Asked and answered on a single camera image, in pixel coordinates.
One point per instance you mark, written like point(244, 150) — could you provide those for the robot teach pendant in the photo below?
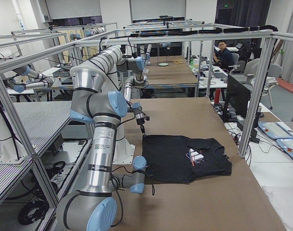
point(286, 145)
point(274, 130)

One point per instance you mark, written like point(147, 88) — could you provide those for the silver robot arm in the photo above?
point(93, 207)
point(134, 65)

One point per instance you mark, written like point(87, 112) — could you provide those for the black computer monitor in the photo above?
point(237, 95)

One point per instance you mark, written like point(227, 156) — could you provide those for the black t-shirt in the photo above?
point(180, 159)

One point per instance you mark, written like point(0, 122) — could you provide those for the seated person in dark shirt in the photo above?
point(223, 58)

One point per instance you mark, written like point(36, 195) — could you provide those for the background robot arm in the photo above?
point(37, 80)

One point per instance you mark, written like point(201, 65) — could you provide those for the aluminium frame cage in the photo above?
point(219, 32)

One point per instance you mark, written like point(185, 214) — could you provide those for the striped aluminium workbench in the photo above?
point(28, 134)

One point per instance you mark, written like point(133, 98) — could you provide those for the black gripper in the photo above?
point(152, 171)
point(139, 121)

